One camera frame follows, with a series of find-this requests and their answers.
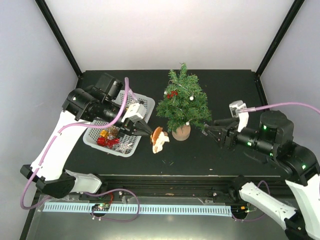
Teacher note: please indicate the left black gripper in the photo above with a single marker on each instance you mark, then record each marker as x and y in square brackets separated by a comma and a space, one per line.
[128, 128]

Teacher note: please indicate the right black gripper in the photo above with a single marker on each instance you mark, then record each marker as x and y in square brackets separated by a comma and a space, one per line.
[223, 133]

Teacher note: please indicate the wooden bauble ornament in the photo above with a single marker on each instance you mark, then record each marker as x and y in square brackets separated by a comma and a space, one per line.
[158, 138]

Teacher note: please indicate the white plastic basket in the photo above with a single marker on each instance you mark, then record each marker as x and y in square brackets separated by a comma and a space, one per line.
[91, 134]

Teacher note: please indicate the red berry sprig ornament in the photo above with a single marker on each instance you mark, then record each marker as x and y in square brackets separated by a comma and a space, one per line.
[171, 94]

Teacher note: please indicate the small green christmas tree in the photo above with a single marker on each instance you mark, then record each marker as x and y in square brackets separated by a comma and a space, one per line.
[189, 108]

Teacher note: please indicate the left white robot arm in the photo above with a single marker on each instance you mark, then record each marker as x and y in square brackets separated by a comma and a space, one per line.
[107, 101]

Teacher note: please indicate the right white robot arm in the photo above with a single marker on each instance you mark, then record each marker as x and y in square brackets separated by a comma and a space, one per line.
[272, 144]

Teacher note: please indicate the silver star ornament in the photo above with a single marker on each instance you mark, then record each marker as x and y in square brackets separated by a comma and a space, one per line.
[123, 147]

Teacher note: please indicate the brown pine cone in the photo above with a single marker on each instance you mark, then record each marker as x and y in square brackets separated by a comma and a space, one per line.
[113, 131]

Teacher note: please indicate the red bow ornament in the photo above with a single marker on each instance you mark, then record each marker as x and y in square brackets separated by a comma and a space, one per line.
[110, 143]

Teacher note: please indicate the gold gift box ornament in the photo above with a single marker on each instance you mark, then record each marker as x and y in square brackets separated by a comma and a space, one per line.
[104, 134]

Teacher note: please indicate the red gift box ornament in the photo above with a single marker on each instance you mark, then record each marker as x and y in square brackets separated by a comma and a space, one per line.
[101, 141]

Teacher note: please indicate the small circuit board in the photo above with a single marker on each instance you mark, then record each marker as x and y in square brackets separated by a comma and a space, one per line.
[100, 207]

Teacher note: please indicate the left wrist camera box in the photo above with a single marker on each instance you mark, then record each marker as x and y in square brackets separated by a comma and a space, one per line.
[134, 113]

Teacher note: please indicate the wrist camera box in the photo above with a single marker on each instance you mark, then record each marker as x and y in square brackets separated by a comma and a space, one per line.
[237, 110]
[134, 113]

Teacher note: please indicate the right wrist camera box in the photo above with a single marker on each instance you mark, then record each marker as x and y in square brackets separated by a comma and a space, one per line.
[237, 110]

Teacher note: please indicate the light blue cable duct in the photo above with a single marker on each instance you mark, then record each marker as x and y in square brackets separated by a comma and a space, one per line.
[142, 209]

